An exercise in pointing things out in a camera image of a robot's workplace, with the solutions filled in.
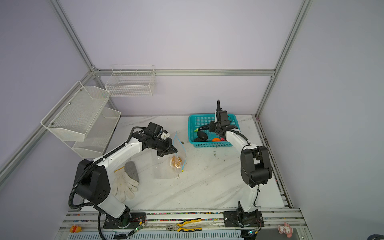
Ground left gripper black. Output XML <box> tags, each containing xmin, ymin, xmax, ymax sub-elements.
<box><xmin>150</xmin><ymin>137</ymin><xmax>178</xmax><ymax>157</ymax></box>

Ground black eggplant toy green stem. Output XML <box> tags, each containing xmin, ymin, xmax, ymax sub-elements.
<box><xmin>194</xmin><ymin>125</ymin><xmax>208</xmax><ymax>132</ymax></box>

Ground yellow mango toy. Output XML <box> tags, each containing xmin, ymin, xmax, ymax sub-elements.
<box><xmin>170</xmin><ymin>155</ymin><xmax>183</xmax><ymax>169</ymax></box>

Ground clear zip top bag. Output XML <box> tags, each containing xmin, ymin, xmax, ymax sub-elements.
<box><xmin>152</xmin><ymin>132</ymin><xmax>187</xmax><ymax>180</ymax></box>

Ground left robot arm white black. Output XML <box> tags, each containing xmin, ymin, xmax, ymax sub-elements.
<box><xmin>68</xmin><ymin>130</ymin><xmax>178</xmax><ymax>225</ymax></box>

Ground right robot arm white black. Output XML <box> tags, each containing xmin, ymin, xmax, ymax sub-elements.
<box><xmin>209</xmin><ymin>107</ymin><xmax>273</xmax><ymax>227</ymax></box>

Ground teal plastic basket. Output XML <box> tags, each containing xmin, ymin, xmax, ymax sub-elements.
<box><xmin>188</xmin><ymin>113</ymin><xmax>241</xmax><ymax>148</ymax></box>

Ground white work glove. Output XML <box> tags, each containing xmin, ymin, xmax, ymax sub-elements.
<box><xmin>111</xmin><ymin>167</ymin><xmax>139</xmax><ymax>203</ymax></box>

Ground white mesh two-tier shelf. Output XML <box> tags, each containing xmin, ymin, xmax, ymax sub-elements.
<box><xmin>41</xmin><ymin>82</ymin><xmax>121</xmax><ymax>159</ymax></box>

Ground yellow rubber duck toy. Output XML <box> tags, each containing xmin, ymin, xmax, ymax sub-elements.
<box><xmin>69</xmin><ymin>225</ymin><xmax>82</xmax><ymax>233</ymax></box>

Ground pink white plush toy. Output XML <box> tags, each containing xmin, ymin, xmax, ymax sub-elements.
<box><xmin>278</xmin><ymin>223</ymin><xmax>293</xmax><ymax>238</ymax></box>

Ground black corrugated cable conduit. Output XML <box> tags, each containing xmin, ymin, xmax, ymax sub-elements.
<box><xmin>68</xmin><ymin>125</ymin><xmax>148</xmax><ymax>240</ymax></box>

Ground yellow handled pliers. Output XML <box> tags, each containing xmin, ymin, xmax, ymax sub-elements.
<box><xmin>165</xmin><ymin>218</ymin><xmax>203</xmax><ymax>233</ymax></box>

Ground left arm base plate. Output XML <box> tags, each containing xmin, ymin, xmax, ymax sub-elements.
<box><xmin>103</xmin><ymin>212</ymin><xmax>147</xmax><ymax>229</ymax></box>

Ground white wire wall basket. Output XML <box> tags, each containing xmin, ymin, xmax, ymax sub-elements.
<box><xmin>105</xmin><ymin>65</ymin><xmax>157</xmax><ymax>97</ymax></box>

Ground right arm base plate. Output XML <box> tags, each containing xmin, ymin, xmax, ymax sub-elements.
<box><xmin>223</xmin><ymin>210</ymin><xmax>265</xmax><ymax>228</ymax></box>

